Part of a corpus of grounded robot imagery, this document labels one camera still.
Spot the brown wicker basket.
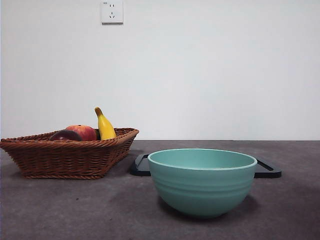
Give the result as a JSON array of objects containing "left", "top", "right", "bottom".
[{"left": 0, "top": 127, "right": 140, "bottom": 180}]

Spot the red orange peach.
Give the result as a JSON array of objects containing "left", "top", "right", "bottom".
[{"left": 65, "top": 124, "right": 98, "bottom": 142}]

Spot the dark red plum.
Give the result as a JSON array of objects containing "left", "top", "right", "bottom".
[{"left": 49, "top": 130, "right": 83, "bottom": 142}]

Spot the dark rectangular tray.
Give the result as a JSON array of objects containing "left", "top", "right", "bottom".
[{"left": 129, "top": 153, "right": 283, "bottom": 179}]

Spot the white wall socket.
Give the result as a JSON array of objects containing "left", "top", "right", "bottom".
[{"left": 100, "top": 0, "right": 124, "bottom": 26}]

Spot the teal ceramic bowl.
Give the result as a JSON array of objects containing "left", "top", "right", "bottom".
[{"left": 147, "top": 148, "right": 258, "bottom": 217}]

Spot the yellow banana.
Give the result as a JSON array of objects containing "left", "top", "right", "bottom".
[{"left": 94, "top": 107, "right": 117, "bottom": 141}]

